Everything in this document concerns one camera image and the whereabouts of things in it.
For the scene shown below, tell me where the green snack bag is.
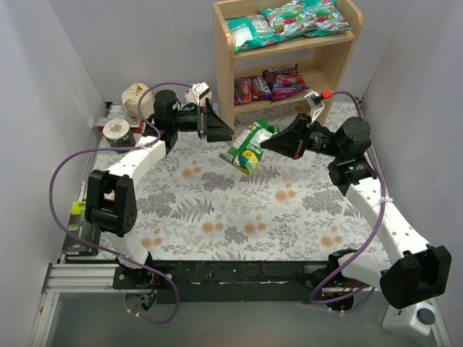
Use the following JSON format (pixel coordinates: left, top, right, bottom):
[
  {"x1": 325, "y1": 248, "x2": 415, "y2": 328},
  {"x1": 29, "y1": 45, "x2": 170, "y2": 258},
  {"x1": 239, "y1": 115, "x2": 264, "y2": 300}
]
[{"x1": 219, "y1": 119, "x2": 280, "y2": 175}]

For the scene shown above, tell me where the purple berries candy bag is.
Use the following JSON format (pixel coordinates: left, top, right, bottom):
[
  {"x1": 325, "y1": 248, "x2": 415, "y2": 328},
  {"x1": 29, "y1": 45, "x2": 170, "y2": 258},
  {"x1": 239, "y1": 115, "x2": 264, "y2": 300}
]
[
  {"x1": 234, "y1": 75, "x2": 272, "y2": 105},
  {"x1": 263, "y1": 64, "x2": 308, "y2": 102}
]

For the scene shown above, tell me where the teal candy bag white back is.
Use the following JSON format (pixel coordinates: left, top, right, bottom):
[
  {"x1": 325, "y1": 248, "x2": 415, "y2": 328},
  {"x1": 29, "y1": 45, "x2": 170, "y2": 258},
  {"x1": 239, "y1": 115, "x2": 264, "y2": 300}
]
[{"x1": 226, "y1": 14, "x2": 281, "y2": 53}]

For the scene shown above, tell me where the teal mint candy bag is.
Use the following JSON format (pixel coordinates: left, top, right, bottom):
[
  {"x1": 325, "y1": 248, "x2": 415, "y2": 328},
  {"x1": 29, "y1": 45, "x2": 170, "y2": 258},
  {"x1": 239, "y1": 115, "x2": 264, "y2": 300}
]
[
  {"x1": 302, "y1": 0, "x2": 352, "y2": 38},
  {"x1": 260, "y1": 1, "x2": 317, "y2": 40}
]

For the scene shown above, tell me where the teal mint candy bag front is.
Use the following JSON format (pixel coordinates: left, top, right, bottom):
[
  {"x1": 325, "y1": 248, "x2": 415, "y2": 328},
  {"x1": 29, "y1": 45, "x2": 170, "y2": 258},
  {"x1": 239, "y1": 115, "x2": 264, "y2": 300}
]
[{"x1": 302, "y1": 0, "x2": 352, "y2": 38}]

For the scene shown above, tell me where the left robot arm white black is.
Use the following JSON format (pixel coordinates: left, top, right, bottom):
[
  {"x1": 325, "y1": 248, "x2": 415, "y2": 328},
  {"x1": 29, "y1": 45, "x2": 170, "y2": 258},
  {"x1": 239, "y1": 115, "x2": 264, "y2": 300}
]
[{"x1": 85, "y1": 90, "x2": 234, "y2": 269}]

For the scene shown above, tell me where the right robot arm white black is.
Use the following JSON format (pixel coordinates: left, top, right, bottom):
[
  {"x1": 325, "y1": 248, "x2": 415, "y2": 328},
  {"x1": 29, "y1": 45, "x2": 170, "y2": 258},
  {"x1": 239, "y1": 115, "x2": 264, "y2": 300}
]
[{"x1": 260, "y1": 113, "x2": 451, "y2": 309}]

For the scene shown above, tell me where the wooden two-tier shelf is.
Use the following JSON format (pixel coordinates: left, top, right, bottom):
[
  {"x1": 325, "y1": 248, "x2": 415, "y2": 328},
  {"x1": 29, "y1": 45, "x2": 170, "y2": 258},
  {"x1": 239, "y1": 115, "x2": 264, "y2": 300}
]
[{"x1": 213, "y1": 1, "x2": 364, "y2": 126}]

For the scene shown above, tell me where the blue wrapped tissue roll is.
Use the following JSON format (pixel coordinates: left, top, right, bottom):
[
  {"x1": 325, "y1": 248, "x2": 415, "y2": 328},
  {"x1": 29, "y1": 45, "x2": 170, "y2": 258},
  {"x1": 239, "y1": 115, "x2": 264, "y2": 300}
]
[{"x1": 185, "y1": 84, "x2": 202, "y2": 106}]

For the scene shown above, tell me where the red and white small box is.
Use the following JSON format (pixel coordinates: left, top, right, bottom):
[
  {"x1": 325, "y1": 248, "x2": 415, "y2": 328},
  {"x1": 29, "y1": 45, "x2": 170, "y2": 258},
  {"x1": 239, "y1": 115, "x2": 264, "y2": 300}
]
[{"x1": 91, "y1": 118, "x2": 145, "y2": 134}]

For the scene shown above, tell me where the beige wrapped tissue roll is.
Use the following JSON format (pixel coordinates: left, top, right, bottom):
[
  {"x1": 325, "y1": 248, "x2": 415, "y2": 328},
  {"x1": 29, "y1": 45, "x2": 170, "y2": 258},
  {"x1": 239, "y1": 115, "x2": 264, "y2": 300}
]
[{"x1": 122, "y1": 83, "x2": 154, "y2": 119}]

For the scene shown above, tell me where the floral table mat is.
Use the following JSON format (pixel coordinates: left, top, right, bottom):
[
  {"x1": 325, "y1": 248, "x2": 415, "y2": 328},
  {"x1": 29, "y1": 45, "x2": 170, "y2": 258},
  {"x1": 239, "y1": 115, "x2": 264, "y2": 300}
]
[{"x1": 131, "y1": 132, "x2": 372, "y2": 260}]

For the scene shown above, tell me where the dark green wrapped tissue roll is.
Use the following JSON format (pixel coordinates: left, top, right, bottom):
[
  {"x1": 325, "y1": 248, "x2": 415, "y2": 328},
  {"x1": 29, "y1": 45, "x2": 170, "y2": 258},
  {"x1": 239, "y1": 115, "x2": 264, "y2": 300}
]
[{"x1": 102, "y1": 119, "x2": 136, "y2": 147}]

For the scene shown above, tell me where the green black razor box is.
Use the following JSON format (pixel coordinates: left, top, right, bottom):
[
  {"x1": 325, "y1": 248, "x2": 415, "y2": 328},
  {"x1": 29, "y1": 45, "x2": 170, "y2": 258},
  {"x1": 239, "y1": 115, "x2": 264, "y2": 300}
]
[{"x1": 61, "y1": 200, "x2": 101, "y2": 257}]

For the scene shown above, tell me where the white plastic jug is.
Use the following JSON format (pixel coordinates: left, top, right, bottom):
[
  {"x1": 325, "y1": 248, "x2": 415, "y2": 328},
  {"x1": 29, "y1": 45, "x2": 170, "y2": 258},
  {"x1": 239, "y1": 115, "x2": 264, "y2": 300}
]
[{"x1": 382, "y1": 301, "x2": 436, "y2": 337}]

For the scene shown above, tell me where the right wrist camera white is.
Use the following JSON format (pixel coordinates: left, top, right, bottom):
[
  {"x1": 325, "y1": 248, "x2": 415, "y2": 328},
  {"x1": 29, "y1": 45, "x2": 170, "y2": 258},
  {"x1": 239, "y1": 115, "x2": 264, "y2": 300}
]
[{"x1": 304, "y1": 90, "x2": 332, "y2": 124}]

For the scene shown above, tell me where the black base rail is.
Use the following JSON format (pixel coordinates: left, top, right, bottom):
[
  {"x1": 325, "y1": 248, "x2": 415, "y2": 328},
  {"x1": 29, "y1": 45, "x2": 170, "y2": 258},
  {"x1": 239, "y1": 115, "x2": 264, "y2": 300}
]
[{"x1": 111, "y1": 258, "x2": 370, "y2": 304}]

